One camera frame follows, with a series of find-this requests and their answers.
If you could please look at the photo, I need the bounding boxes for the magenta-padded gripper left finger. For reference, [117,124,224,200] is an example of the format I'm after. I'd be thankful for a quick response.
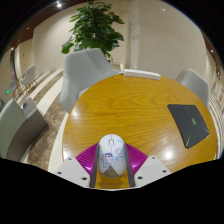
[54,143,101,190]

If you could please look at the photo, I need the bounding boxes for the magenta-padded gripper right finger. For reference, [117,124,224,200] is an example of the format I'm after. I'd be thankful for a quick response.
[123,143,172,189]

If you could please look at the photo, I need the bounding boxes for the white cartoon-print computer mouse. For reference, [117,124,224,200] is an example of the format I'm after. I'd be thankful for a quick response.
[96,133,128,179]

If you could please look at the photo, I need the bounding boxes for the black mouse pad green lines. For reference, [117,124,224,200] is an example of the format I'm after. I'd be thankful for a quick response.
[166,103,211,150]

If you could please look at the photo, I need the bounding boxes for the grey green lounge chair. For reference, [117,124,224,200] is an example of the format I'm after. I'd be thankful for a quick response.
[0,96,50,163]

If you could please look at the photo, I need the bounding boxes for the white power strip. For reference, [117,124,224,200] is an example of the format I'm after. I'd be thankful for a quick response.
[123,68,162,81]

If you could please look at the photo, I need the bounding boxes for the light grey shell chair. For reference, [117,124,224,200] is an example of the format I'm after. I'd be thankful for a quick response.
[174,67,211,108]
[59,47,122,115]

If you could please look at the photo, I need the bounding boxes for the small grey chair wooden legs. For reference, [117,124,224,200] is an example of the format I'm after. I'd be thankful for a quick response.
[19,63,38,95]

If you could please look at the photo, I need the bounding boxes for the green potted plant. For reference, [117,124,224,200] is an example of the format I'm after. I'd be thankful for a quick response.
[60,1,126,64]

